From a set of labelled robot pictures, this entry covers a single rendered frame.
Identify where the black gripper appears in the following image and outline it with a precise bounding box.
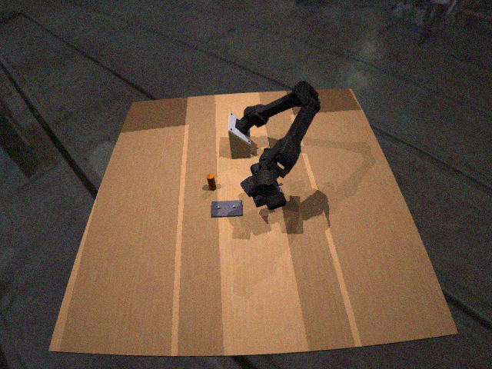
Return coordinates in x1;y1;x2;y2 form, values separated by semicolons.
251;162;287;210

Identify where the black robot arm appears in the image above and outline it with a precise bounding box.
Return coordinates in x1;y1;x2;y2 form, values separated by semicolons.
235;80;321;198

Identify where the dark brown cylinder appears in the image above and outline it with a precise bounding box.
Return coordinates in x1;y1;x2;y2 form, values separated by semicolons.
206;173;216;191

